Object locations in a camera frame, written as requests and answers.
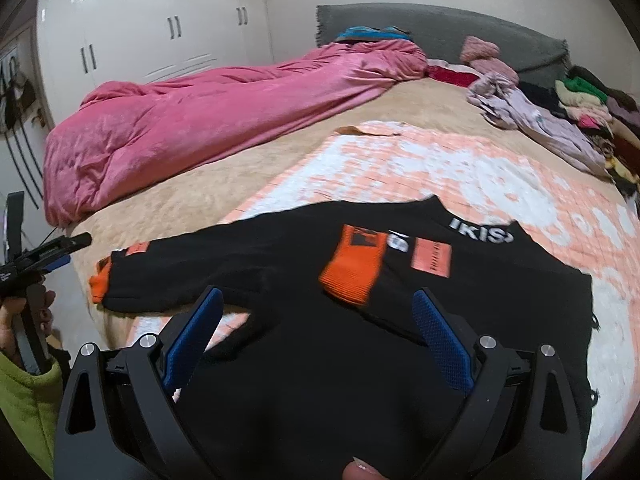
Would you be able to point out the black sweatshirt orange patches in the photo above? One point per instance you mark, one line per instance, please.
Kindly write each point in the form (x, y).
(310, 370)

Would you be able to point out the grey headboard cover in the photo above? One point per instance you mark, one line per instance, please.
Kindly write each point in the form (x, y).
(450, 25)

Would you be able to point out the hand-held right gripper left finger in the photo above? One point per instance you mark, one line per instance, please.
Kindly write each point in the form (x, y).
(192, 332)

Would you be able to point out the orange and white fluffy mat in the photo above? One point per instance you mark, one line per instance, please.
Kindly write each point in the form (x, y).
(450, 170)

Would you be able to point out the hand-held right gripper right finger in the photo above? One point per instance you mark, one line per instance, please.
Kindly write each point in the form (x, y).
(442, 335)

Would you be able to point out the blue cloth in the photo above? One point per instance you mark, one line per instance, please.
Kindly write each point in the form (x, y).
(365, 34)

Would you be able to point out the pink knitted garment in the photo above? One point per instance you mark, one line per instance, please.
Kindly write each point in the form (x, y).
(479, 49)

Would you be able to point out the person's right hand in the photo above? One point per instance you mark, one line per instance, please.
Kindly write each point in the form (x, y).
(361, 470)

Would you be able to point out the person's left forearm green sleeve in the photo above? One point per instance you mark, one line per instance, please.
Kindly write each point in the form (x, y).
(27, 405)

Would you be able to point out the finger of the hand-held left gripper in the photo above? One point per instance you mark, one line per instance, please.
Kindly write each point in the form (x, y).
(56, 260)
(15, 225)

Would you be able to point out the pink folded cloth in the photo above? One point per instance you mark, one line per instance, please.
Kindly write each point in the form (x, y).
(497, 70)

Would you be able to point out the person's left hand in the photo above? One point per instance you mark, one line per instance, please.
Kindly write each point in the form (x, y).
(10, 322)

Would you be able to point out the beige plush bed blanket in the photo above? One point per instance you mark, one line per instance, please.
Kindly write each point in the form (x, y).
(225, 170)

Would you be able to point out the red cloth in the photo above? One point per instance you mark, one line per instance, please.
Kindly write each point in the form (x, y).
(450, 75)

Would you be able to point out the pile of folded clothes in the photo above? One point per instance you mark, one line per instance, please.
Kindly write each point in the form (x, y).
(595, 105)

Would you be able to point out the white glossy wardrobe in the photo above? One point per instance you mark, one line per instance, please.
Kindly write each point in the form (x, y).
(140, 20)

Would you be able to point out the pink quilt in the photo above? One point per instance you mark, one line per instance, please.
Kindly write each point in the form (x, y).
(200, 120)

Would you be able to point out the lilac crumpled garment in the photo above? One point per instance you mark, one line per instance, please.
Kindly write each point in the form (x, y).
(535, 120)

